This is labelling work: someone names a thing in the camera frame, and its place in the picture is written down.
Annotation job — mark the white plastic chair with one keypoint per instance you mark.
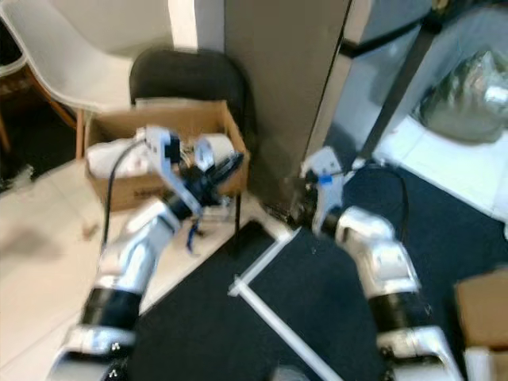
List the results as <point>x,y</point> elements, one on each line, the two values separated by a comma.
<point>71,63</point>

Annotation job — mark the white crumpled plastic bag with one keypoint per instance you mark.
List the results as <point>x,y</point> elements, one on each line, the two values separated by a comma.
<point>115,159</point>

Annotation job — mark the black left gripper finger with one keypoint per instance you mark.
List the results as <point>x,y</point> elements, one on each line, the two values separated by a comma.
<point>227,172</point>

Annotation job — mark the plain brown cardboard box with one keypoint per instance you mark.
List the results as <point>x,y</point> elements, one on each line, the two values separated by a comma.
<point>484,309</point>

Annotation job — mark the dark slanted pole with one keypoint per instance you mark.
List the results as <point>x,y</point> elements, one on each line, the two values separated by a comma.
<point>405,79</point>

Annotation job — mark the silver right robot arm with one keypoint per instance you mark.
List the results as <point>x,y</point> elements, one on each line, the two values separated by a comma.
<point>381,262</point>

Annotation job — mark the grey partition panel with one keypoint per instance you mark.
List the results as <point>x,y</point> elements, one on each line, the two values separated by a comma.
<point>286,79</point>

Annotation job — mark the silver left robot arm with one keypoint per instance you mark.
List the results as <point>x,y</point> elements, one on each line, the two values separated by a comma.
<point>139,246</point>

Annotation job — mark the green filled plastic bag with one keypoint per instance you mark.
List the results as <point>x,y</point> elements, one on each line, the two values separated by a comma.
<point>464,103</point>

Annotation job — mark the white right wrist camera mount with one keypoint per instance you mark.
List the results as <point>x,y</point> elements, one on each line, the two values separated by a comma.
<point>324,163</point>

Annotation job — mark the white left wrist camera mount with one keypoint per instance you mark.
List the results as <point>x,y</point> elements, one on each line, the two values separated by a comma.
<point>155,151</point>

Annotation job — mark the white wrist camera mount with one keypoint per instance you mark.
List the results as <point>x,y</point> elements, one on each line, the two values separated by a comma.
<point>324,163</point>
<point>155,151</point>

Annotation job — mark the open cardboard rubbish box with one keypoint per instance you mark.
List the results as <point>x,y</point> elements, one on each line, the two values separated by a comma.
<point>127,194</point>

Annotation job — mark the white trash piece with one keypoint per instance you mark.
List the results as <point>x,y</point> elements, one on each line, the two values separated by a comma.
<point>216,149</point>

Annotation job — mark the black folding chair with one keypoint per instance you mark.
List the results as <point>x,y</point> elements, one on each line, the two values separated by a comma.
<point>190,75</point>

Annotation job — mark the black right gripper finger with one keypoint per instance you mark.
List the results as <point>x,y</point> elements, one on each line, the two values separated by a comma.
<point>280,215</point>
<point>296,193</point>

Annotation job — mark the long white tape strip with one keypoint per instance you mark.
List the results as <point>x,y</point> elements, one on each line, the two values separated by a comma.
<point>262,260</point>

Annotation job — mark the black right robot foot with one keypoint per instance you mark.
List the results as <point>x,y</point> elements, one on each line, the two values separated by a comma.
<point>290,375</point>

